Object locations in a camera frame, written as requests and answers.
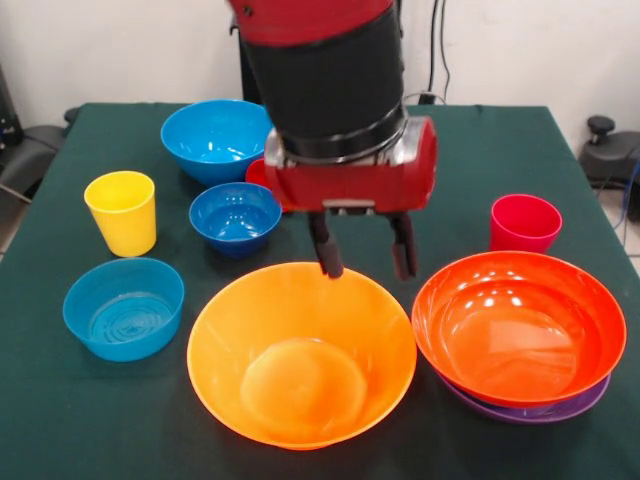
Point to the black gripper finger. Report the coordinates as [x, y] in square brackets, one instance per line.
[404, 247]
[327, 247]

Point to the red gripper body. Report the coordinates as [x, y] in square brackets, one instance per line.
[350, 182]

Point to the large orange bowl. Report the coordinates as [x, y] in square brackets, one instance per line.
[300, 325]

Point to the red cup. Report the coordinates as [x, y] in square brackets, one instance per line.
[255, 174]

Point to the small dark blue bowl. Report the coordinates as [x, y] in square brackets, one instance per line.
[235, 215]

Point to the pink-red cup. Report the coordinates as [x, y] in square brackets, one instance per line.
[522, 225]

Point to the shallow red-orange bowl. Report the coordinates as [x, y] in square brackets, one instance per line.
[520, 325]

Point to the large blue bowl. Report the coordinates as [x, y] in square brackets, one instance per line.
[210, 130]

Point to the yellow cup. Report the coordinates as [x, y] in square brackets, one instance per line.
[122, 225]

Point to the straight-walled teal blue bowl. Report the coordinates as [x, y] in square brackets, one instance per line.
[100, 300]

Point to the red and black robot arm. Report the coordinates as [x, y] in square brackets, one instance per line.
[325, 70]

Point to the shallow purple bowl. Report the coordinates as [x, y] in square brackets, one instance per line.
[525, 414]

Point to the black base with knob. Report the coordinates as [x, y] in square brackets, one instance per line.
[607, 150]

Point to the dark green tablecloth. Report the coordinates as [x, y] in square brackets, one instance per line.
[125, 425]

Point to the black table clamp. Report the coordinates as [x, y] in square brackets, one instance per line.
[70, 115]

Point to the black chair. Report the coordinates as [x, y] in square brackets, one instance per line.
[27, 155]

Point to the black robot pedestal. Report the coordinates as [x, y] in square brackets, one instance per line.
[245, 70]

